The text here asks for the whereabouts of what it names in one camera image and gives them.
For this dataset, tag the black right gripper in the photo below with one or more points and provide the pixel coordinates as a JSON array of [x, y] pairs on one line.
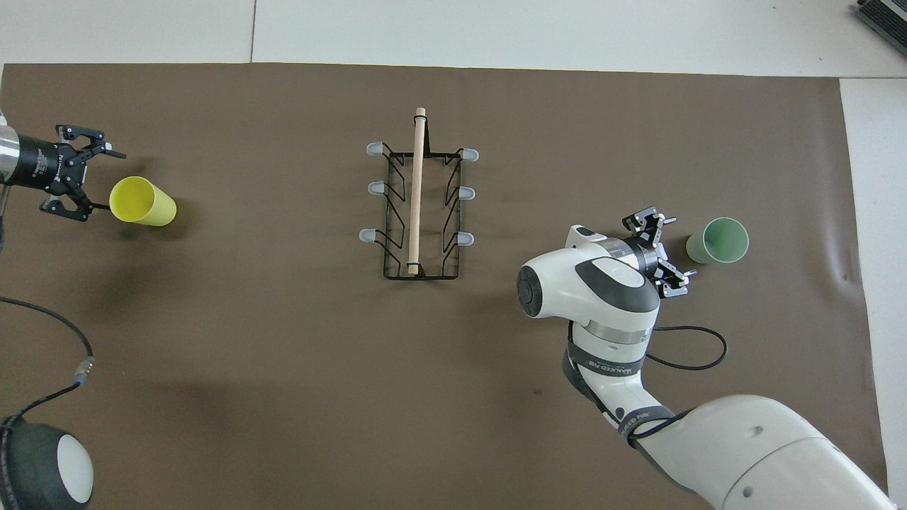
[[653, 258]]

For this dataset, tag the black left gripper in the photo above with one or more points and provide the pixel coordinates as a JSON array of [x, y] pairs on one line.
[[42, 164]]

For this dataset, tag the pale green plastic cup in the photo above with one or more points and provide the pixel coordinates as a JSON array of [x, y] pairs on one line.
[[719, 242]]

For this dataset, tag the yellow plastic cup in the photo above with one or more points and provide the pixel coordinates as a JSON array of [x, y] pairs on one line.
[[142, 202]]

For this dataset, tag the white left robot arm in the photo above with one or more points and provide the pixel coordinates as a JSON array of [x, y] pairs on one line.
[[42, 467]]

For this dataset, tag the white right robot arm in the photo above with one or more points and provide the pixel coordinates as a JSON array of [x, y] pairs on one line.
[[602, 290]]

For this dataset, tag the brown table mat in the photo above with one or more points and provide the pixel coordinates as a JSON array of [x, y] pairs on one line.
[[283, 389]]

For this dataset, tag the dark ribbed electronic device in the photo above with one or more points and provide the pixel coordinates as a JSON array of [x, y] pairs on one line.
[[886, 14]]

